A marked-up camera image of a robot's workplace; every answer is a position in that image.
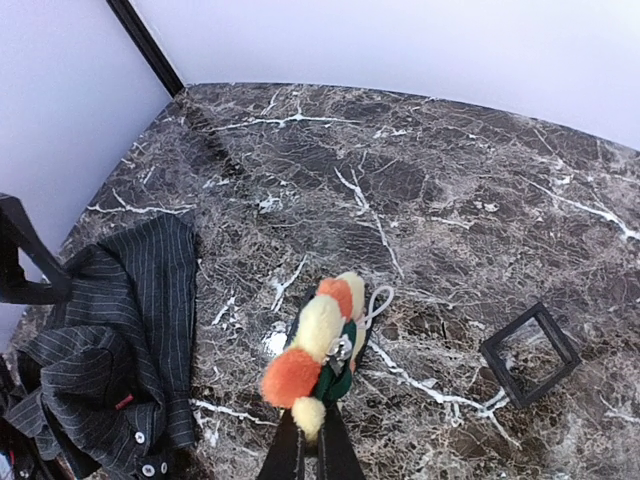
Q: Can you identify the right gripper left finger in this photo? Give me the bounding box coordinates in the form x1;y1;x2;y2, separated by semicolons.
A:
256;410;306;480

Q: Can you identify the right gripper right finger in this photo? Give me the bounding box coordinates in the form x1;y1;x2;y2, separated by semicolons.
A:
317;404;366;480

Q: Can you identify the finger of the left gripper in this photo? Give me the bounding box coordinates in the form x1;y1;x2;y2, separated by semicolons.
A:
1;193;72;305

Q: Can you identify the flower brooch green orange yellow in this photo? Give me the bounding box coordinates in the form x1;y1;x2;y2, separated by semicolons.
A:
261;272;394;443

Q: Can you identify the black pinstriped shirt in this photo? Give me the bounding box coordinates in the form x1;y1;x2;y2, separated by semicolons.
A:
4;214;197;479

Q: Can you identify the left black frame post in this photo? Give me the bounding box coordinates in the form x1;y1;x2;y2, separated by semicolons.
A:
106;0;185;97

